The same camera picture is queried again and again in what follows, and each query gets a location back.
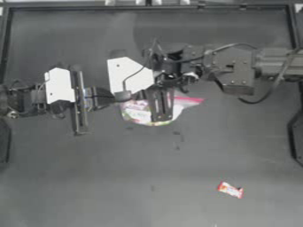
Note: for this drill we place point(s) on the red candy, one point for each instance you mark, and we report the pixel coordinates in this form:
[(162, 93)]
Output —
[(232, 189)]

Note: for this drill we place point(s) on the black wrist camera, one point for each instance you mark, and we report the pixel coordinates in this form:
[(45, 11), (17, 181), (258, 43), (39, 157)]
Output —
[(123, 96)]

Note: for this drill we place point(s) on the clear bag with pink zip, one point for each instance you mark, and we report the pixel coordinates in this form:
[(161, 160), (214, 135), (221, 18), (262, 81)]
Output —
[(137, 113)]

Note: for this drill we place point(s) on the black table frame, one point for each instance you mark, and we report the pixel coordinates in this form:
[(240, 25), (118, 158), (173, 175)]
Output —
[(59, 6)]

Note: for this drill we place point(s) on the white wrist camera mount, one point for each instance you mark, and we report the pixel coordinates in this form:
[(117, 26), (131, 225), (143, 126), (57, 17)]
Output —
[(59, 85), (129, 75)]

